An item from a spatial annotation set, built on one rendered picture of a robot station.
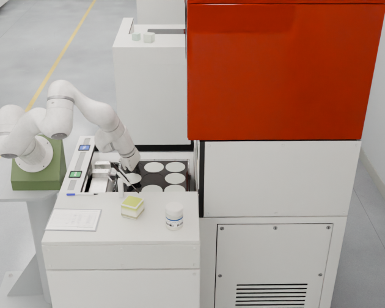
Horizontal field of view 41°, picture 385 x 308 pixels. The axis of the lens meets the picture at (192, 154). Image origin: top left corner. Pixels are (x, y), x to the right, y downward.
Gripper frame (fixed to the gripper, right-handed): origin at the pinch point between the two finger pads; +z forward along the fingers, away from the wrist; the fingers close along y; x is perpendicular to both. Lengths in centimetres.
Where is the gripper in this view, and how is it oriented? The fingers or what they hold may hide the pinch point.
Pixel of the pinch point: (136, 170)
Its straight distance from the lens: 257.3
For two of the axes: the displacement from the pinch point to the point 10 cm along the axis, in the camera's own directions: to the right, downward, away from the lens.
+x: 8.9, 2.3, -4.0
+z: 1.9, 6.0, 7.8
